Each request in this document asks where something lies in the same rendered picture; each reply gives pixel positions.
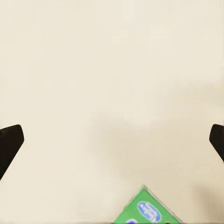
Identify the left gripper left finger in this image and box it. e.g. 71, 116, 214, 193
0, 124, 24, 180

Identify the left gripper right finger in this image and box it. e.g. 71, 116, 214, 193
209, 124, 224, 162

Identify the board game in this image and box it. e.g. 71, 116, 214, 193
111, 184, 185, 224

